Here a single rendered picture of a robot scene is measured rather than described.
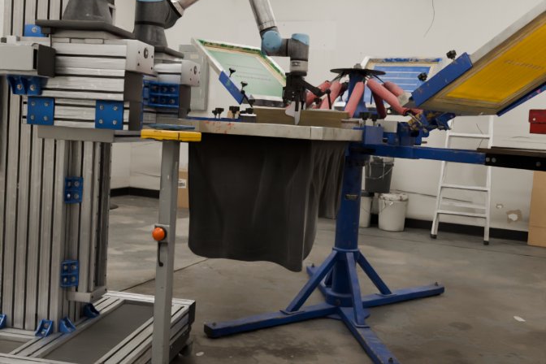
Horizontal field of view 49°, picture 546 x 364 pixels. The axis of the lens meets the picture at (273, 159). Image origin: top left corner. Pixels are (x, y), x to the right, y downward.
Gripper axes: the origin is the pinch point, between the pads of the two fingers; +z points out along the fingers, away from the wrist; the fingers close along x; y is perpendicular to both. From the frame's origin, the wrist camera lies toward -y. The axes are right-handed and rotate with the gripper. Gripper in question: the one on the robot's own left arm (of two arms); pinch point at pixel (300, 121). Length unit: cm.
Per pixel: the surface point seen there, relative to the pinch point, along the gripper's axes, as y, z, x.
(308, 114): -3.9, -2.9, 1.7
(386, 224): 37, 95, -378
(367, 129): -30.2, 1.6, 9.1
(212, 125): 8, 4, 60
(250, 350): 19, 101, -7
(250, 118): 21.0, -0.4, 2.7
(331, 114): -13.4, -3.4, 1.7
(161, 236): 11, 36, 82
